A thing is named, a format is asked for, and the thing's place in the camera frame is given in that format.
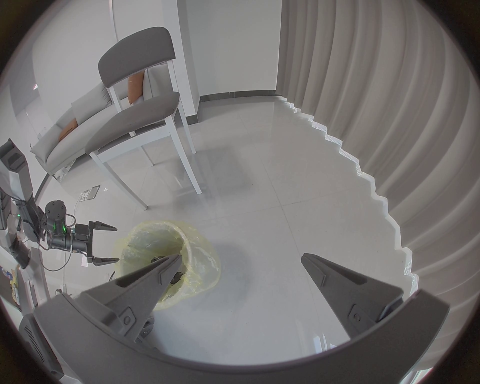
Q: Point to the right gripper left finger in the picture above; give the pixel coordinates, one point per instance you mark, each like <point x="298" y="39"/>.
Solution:
<point x="138" y="300"/>

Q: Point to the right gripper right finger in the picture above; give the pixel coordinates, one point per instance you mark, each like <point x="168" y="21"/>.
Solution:
<point x="348" y="300"/>

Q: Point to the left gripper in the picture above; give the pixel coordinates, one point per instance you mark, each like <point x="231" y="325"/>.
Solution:
<point x="80" y="238"/>

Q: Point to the black plastic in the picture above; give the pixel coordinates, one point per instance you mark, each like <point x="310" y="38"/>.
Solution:
<point x="176" y="278"/>

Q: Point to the yellow plastic bag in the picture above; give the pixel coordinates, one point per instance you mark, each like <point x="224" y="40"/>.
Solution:
<point x="204" y="262"/>

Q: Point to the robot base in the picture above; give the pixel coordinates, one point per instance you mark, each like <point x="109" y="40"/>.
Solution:
<point x="37" y="345"/>

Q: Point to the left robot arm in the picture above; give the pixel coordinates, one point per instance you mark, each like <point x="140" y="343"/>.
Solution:
<point x="18" y="180"/>

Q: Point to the white trash bin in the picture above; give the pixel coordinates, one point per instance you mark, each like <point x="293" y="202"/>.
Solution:
<point x="187" y="255"/>

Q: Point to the white sofa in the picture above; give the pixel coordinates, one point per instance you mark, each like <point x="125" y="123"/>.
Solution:
<point x="67" y="146"/>

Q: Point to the orange cushion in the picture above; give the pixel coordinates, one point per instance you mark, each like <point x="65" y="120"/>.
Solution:
<point x="68" y="128"/>
<point x="135" y="88"/>

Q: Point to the grey and white chair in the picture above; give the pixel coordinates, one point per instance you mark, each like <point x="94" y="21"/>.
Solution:
<point x="131" y="123"/>

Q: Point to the white cushion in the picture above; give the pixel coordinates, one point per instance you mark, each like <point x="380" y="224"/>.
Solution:
<point x="90" y="105"/>

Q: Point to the white curtain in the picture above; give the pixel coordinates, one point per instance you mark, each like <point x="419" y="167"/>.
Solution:
<point x="375" y="93"/>

